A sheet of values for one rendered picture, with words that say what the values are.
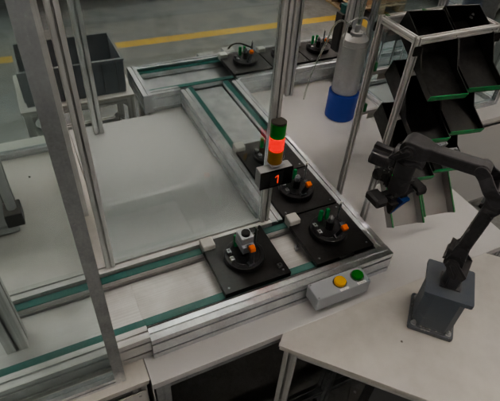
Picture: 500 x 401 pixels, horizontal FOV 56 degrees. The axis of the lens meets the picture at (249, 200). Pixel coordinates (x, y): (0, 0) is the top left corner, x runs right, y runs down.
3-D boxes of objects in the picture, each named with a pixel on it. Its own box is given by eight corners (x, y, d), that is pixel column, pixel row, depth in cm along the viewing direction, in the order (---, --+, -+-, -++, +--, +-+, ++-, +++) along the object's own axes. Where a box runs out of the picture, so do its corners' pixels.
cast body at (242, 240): (254, 251, 156) (256, 236, 151) (242, 255, 154) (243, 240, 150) (244, 234, 161) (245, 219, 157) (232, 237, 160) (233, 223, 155)
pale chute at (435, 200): (447, 212, 181) (455, 212, 177) (417, 217, 178) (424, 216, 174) (436, 140, 182) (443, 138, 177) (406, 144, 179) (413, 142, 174)
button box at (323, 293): (367, 290, 162) (371, 280, 158) (315, 311, 155) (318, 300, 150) (355, 276, 166) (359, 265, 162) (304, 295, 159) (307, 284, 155)
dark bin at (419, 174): (431, 179, 164) (442, 169, 157) (397, 184, 161) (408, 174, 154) (405, 110, 174) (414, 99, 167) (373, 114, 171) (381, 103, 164)
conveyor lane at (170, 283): (366, 262, 177) (372, 244, 170) (148, 341, 147) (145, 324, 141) (326, 213, 195) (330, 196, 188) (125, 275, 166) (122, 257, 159)
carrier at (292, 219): (372, 247, 170) (381, 223, 162) (316, 267, 162) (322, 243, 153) (336, 205, 186) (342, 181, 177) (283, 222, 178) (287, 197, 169)
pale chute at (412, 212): (417, 222, 176) (424, 222, 172) (386, 227, 173) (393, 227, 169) (406, 149, 177) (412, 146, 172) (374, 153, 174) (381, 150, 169)
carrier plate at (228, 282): (290, 275, 159) (291, 271, 157) (225, 298, 150) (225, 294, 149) (259, 228, 174) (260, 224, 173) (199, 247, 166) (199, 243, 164)
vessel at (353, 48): (362, 94, 241) (381, 21, 215) (340, 99, 236) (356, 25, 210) (347, 81, 250) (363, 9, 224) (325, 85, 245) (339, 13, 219)
